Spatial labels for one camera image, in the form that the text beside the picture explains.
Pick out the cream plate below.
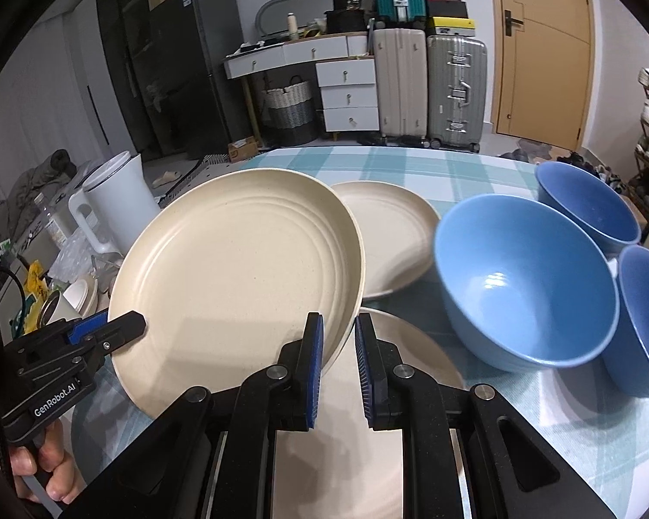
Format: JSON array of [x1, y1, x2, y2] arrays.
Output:
[[271, 306, 468, 519], [109, 169, 366, 417], [333, 180, 440, 300]]

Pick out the cream plate front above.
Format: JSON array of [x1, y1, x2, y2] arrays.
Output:
[[271, 306, 468, 519]]

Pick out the blue bowl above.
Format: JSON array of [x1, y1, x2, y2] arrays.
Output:
[[603, 246, 649, 398], [536, 160, 641, 259], [434, 193, 620, 372]]

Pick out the blue bowl back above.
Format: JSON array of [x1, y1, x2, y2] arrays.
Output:
[[536, 160, 641, 259]]

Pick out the person's left hand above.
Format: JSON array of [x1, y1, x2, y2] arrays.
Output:
[[9, 420, 85, 505]]

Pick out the white electric kettle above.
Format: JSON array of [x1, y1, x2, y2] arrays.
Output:
[[69, 151, 161, 256]]

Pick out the teal checked tablecloth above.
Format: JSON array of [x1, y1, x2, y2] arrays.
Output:
[[70, 145, 649, 519]]

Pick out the black refrigerator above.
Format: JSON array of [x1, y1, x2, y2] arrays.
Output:
[[151, 0, 253, 160]]

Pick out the woven laundry basket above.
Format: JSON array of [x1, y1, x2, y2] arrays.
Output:
[[262, 75, 318, 147]]

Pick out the white drawer desk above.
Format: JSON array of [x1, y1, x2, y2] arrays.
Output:
[[225, 32, 379, 134]]

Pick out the oval mirror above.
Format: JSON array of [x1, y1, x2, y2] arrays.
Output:
[[255, 0, 333, 38]]

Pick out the silver suitcase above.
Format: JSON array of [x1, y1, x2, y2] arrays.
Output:
[[427, 35, 488, 154]]

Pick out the beige suitcase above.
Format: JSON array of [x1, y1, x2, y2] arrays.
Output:
[[373, 28, 428, 138]]

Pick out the wooden door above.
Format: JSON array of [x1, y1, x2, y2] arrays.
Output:
[[491, 0, 594, 151]]

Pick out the stack of shoe boxes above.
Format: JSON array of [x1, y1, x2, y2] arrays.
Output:
[[424, 0, 476, 38]]

